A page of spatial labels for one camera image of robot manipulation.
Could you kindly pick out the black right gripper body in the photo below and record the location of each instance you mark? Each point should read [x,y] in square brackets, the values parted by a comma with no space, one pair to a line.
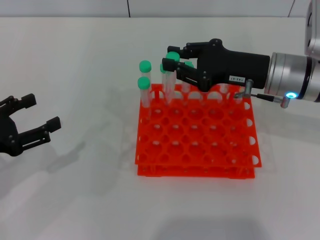
[232,67]

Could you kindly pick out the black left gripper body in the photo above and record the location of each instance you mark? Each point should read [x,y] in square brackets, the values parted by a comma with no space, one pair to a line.
[7,140]

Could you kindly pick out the orange test tube rack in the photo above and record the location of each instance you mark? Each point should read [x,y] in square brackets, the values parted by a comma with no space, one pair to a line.
[195,140]

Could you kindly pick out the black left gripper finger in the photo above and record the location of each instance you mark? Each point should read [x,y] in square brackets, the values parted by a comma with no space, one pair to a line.
[53,124]
[27,101]

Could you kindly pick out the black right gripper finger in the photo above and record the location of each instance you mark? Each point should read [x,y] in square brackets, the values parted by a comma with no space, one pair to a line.
[175,48]
[168,63]

